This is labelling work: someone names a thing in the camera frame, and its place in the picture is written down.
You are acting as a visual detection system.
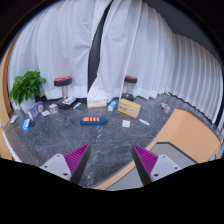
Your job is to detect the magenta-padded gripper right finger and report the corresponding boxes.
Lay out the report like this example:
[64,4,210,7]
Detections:
[130,143,183,186]

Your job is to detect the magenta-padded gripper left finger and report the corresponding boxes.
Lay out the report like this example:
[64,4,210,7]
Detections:
[39,143,92,185]

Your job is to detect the small blue box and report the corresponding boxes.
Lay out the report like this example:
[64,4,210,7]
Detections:
[21,118,33,132]

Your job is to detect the small white tube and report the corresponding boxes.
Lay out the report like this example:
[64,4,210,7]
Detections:
[138,118,151,127]

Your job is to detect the blue power strip orange sockets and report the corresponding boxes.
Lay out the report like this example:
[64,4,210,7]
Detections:
[79,115,107,127]

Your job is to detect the purple box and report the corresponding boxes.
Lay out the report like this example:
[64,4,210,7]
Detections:
[27,100,45,122]

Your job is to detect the small white box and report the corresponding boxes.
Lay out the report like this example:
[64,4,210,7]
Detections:
[9,114,19,125]

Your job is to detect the flat white blue box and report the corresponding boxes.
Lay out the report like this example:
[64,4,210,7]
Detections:
[61,96,77,106]

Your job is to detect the yellow tea box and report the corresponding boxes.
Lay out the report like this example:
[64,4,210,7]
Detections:
[117,97,142,119]

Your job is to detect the white orange medicine box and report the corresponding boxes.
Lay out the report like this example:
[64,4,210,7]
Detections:
[86,96,109,109]

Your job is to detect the small blue white carton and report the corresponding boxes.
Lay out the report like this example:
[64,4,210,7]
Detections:
[107,99,119,112]

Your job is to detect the green potted plant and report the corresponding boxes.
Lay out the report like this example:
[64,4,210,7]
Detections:
[8,70,48,114]

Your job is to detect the black stool red seat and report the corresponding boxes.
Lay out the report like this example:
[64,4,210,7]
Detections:
[121,75,138,102]
[53,76,80,110]

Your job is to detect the white curtain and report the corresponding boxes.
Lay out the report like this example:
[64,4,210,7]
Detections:
[87,0,224,125]
[7,0,111,101]

